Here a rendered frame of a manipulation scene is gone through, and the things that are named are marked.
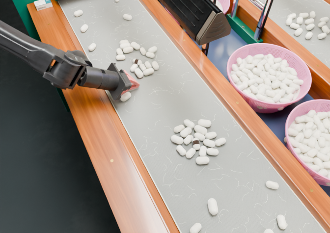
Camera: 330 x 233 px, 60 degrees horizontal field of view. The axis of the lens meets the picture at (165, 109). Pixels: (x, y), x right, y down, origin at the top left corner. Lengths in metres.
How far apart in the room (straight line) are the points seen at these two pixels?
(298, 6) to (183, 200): 0.94
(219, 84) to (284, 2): 0.57
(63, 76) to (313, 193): 0.67
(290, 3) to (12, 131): 1.61
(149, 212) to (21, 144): 1.24
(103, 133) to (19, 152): 1.06
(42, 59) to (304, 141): 0.73
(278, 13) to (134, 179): 0.88
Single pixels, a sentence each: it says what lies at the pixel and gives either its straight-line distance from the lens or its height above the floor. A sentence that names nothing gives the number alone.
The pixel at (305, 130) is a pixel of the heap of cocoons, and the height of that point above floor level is 0.74.
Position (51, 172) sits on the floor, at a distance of 1.69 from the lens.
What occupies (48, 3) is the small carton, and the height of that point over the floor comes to 0.78.
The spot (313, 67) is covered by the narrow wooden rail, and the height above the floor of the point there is 0.77.
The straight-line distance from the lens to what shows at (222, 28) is 0.62.
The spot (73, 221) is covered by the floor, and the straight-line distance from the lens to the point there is 1.56.
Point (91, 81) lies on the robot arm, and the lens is 0.78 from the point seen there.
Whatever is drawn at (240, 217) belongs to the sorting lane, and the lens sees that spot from 0.75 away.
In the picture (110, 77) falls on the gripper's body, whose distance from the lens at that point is 0.81.
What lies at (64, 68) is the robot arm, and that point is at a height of 0.94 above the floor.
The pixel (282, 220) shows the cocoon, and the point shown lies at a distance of 0.76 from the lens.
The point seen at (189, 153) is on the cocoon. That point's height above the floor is 0.76.
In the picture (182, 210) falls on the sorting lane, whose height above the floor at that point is 0.74.
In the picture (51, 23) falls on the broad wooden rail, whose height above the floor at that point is 0.77.
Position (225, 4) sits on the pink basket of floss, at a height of 0.74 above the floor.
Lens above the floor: 1.45
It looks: 54 degrees down
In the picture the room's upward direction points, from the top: straight up
